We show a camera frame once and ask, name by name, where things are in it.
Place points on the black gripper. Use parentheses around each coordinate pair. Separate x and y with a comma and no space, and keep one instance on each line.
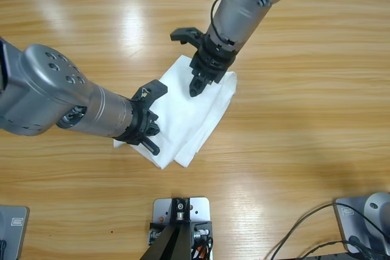
(141,123)
(213,62)

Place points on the white t-shirt with black logo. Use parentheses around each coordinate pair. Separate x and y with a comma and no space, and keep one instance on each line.
(189,120)

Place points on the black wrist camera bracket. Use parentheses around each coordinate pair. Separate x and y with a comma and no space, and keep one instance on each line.
(186,33)
(153,88)

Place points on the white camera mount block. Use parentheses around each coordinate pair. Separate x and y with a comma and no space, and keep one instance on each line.
(201,208)

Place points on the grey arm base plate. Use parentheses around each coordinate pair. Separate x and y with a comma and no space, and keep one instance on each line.
(347,211)
(13,235)

